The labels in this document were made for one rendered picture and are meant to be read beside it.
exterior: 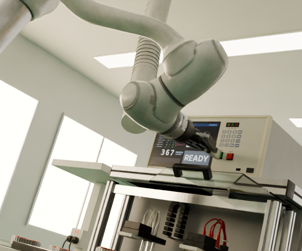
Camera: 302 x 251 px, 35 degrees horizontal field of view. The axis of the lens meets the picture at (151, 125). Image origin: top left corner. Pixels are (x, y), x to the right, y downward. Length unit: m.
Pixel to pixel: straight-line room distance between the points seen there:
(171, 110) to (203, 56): 0.16
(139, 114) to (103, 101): 6.45
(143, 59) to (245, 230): 1.75
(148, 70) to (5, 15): 1.66
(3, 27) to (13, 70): 5.16
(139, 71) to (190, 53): 1.84
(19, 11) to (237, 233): 0.95
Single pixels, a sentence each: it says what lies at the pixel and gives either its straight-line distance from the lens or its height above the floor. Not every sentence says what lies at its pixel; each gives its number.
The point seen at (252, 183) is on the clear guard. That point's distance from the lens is 1.26.
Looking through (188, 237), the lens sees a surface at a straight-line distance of 1.41.
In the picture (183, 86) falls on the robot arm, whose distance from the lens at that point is 1.18.
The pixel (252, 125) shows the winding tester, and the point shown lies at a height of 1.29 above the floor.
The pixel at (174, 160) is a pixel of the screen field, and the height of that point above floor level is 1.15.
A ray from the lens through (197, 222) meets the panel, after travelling 1.65.
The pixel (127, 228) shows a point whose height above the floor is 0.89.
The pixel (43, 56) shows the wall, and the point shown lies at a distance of 6.94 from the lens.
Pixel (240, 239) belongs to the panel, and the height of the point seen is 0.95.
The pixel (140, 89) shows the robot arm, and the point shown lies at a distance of 1.18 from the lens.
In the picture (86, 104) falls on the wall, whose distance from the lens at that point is 7.39.
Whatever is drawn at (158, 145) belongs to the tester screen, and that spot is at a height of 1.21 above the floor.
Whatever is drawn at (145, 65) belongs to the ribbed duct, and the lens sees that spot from 3.04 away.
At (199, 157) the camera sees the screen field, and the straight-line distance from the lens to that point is 1.57.
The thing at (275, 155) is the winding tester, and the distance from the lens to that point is 1.55.
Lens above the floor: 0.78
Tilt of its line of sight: 17 degrees up
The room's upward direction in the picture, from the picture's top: 15 degrees clockwise
